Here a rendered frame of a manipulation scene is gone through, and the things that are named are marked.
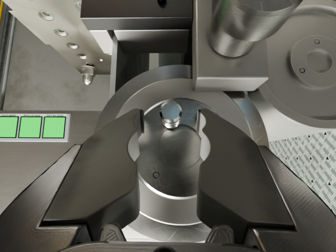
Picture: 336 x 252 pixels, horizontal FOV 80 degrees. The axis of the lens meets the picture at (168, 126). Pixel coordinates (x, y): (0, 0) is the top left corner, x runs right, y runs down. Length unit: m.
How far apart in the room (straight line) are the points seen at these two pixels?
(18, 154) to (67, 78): 1.45
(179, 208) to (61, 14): 0.35
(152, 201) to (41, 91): 1.97
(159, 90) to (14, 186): 0.51
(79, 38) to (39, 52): 1.80
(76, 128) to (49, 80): 1.56
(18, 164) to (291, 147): 0.59
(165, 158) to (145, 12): 0.11
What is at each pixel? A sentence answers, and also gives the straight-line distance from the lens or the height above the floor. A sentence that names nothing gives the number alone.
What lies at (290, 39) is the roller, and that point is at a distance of 0.23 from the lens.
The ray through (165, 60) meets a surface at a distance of 0.56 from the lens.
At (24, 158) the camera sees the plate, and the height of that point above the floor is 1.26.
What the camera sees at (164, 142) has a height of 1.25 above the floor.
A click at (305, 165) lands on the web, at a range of 0.34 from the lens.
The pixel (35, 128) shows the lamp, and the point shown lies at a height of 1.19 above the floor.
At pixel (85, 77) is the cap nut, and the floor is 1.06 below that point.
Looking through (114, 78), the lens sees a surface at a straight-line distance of 0.19.
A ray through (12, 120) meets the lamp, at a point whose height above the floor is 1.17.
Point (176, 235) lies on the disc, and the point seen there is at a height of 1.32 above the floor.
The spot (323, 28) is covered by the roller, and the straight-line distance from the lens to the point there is 0.25.
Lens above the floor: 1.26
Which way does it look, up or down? 9 degrees down
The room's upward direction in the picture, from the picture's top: 179 degrees counter-clockwise
